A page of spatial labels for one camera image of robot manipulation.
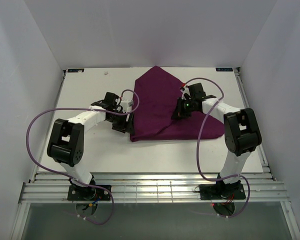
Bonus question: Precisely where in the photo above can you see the purple cloth mat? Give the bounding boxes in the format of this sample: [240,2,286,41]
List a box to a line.
[129,65,226,143]

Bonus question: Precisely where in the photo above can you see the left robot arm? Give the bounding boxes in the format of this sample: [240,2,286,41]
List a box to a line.
[47,92,135,188]

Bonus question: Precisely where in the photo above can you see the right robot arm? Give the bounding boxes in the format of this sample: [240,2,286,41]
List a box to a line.
[171,83,262,185]

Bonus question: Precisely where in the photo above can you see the right blue label sticker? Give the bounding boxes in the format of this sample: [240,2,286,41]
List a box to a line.
[215,67,234,72]

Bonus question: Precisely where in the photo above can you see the blue label sticker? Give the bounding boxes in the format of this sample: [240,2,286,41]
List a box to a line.
[67,68,85,73]
[215,67,234,72]

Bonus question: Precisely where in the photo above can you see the left blue label sticker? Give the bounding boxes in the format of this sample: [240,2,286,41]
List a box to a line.
[67,68,85,73]

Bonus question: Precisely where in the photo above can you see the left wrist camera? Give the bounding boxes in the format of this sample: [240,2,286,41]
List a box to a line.
[119,99,134,116]

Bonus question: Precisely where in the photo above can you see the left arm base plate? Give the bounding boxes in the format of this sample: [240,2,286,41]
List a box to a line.
[67,184,111,202]

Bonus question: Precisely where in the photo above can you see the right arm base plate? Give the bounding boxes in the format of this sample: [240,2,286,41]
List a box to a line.
[194,183,246,200]

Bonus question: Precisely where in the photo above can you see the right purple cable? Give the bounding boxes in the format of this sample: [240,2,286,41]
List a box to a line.
[182,77,251,219]

